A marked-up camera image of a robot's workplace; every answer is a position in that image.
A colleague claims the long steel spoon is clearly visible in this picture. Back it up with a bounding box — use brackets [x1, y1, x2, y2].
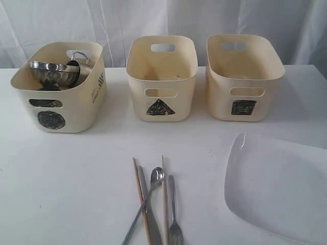
[122, 167, 165, 245]

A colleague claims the steel mug with folding handle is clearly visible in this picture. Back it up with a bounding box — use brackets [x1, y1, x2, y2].
[65, 51, 94, 85]

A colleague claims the steel fork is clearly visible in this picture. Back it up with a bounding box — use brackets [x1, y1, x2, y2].
[168, 175, 185, 245]

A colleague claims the large stainless steel bowl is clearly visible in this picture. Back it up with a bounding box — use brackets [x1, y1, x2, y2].
[29, 61, 80, 89]

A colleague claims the small steel cup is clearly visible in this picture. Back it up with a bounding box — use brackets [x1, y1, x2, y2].
[29, 85, 62, 108]

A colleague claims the cream bin with triangle mark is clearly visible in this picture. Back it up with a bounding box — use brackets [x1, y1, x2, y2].
[126, 35, 198, 122]

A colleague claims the right wooden chopstick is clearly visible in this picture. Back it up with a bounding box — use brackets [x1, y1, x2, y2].
[161, 155, 169, 245]

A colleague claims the wooden chopstick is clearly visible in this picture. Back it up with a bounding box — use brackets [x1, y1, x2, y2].
[161, 155, 169, 245]
[132, 157, 151, 244]

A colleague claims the left wooden chopstick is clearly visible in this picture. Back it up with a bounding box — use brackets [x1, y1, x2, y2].
[132, 157, 151, 244]

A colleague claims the cream bin with circle mark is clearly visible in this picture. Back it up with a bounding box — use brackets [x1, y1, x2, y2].
[11, 42, 107, 133]

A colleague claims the cream bin with square mark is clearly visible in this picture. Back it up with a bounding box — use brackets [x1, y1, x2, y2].
[206, 34, 285, 122]

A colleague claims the steel table knife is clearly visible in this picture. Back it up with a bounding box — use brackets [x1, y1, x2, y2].
[137, 165, 162, 245]

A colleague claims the white rectangular plate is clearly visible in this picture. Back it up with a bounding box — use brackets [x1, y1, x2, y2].
[224, 133, 326, 244]

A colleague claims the white backdrop curtain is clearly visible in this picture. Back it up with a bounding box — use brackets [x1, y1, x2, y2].
[1, 1, 326, 70]

